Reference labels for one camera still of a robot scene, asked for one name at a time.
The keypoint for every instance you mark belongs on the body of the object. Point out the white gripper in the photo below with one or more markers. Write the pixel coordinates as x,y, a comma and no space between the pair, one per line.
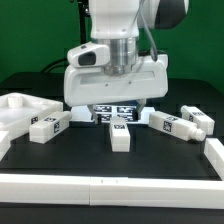
88,86

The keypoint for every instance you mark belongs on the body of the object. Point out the white right obstacle bar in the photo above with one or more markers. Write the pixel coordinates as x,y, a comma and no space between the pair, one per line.
214,151

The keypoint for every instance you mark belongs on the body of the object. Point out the white left obstacle bar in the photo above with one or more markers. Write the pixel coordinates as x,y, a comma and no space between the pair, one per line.
5,143

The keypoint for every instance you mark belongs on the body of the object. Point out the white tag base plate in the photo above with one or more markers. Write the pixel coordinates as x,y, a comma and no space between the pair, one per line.
82,113

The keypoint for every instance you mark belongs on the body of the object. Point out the white front obstacle bar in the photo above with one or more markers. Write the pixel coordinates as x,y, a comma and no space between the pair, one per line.
101,191

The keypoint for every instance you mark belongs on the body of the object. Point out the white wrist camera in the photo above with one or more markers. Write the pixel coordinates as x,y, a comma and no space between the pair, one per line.
89,55

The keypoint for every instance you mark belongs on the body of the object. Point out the white obstacle bar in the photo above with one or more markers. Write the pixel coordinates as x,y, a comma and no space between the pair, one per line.
5,143
101,191
214,151

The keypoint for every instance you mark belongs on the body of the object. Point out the white square desk top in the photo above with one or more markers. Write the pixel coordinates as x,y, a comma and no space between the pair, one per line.
18,111

